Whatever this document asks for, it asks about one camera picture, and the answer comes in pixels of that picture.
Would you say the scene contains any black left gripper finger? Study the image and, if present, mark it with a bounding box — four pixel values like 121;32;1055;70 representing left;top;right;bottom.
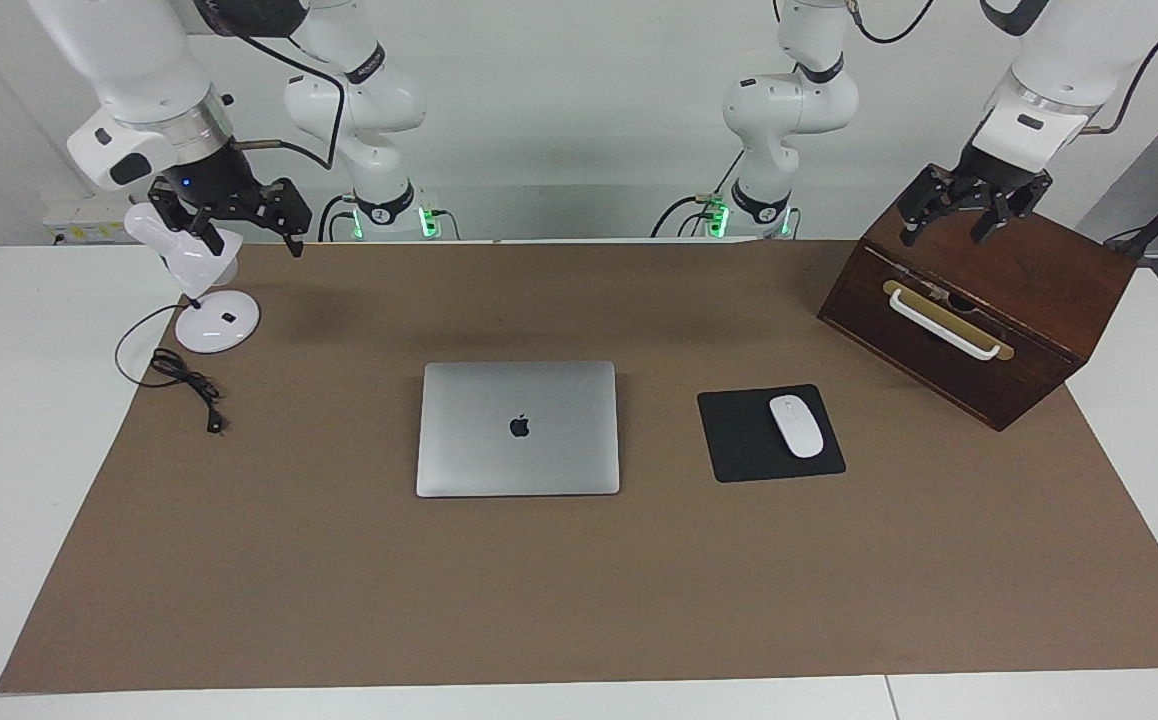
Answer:
899;165;952;248
969;180;1052;244

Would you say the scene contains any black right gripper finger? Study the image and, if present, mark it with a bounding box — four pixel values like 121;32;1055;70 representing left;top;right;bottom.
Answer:
259;180;312;259
149;182;225;256

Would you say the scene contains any silver grey laptop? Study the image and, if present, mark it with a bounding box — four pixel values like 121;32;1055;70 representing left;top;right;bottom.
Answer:
416;361;621;498

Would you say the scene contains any dark brown wooden box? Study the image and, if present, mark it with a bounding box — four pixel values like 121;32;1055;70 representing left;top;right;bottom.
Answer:
817;163;1138;432

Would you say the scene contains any white power strip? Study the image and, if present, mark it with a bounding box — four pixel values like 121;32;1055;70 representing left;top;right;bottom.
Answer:
44;195;130;246

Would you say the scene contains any white desk lamp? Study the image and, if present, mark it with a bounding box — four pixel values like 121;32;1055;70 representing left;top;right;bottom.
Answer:
123;200;262;354

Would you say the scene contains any white computer mouse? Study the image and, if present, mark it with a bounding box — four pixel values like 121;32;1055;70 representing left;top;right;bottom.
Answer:
769;395;826;459

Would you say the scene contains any black mouse pad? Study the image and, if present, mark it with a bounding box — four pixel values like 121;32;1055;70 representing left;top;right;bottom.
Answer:
697;384;847;484

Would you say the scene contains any brown table mat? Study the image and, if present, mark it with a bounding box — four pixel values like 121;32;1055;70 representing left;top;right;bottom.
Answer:
0;240;1158;694

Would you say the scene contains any black arm base cable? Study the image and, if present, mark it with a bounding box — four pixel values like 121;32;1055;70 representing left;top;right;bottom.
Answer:
651;150;746;239
317;195;355;243

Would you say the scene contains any white box handle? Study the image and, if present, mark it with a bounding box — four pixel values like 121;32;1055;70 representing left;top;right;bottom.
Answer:
887;288;1002;361

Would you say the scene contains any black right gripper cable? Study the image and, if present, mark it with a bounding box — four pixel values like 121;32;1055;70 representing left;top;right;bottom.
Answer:
229;30;350;171

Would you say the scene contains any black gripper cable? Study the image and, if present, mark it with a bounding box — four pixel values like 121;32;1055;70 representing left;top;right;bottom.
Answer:
1082;0;1158;136
229;30;350;171

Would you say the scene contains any brass handle plate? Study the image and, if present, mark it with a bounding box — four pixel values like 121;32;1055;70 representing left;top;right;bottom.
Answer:
882;280;1016;362

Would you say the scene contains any black lamp power cable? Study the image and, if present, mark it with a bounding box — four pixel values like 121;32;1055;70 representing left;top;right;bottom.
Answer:
115;303;228;435

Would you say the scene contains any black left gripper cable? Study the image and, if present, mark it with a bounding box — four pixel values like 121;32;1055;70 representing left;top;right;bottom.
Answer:
1082;0;1158;136

